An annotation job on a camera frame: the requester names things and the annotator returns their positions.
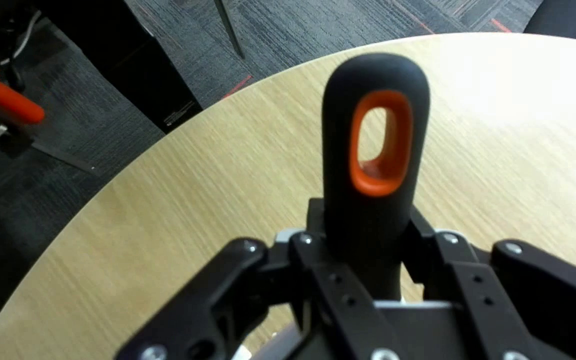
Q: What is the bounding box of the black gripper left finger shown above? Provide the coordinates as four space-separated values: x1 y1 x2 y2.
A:
114 199 396 360

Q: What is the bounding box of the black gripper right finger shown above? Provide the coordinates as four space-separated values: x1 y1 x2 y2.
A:
400 206 576 360

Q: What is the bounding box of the orange handled bar clamp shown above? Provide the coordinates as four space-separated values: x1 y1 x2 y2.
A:
0 64 49 144

